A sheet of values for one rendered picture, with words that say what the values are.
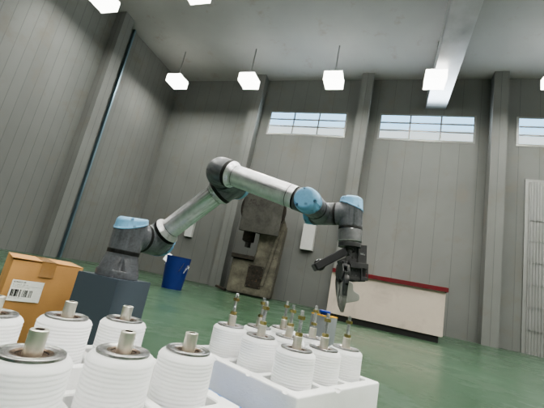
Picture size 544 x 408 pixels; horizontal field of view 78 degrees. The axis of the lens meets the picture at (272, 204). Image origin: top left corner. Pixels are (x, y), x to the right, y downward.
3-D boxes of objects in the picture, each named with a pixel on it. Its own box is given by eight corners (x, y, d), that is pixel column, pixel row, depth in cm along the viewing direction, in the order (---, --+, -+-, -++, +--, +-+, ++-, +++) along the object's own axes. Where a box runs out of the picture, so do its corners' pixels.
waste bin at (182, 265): (159, 287, 490) (169, 252, 502) (151, 284, 523) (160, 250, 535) (188, 291, 515) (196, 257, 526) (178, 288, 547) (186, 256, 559)
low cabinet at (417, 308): (424, 332, 696) (427, 292, 714) (444, 345, 488) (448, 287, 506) (339, 313, 753) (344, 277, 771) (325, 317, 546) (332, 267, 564)
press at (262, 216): (281, 301, 798) (300, 194, 856) (265, 300, 687) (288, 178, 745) (228, 290, 843) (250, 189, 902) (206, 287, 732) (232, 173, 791)
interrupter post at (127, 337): (111, 352, 50) (117, 329, 50) (126, 351, 51) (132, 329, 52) (118, 357, 48) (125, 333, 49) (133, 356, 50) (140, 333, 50)
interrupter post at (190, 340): (177, 350, 58) (182, 330, 59) (189, 350, 60) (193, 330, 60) (185, 354, 56) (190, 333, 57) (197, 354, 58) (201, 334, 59)
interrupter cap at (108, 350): (86, 347, 49) (87, 342, 50) (133, 346, 55) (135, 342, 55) (108, 363, 44) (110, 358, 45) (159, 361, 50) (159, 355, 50)
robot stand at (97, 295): (49, 359, 113) (78, 269, 120) (91, 352, 130) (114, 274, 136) (91, 374, 107) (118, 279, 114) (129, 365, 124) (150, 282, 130)
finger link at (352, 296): (360, 314, 100) (362, 282, 102) (341, 312, 99) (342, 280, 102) (356, 313, 103) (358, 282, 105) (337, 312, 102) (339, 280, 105)
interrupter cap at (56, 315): (38, 313, 65) (40, 309, 65) (79, 315, 70) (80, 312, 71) (51, 322, 60) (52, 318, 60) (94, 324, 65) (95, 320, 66)
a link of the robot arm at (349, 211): (340, 201, 117) (365, 200, 114) (338, 231, 114) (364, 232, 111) (335, 193, 110) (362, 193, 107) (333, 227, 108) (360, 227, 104)
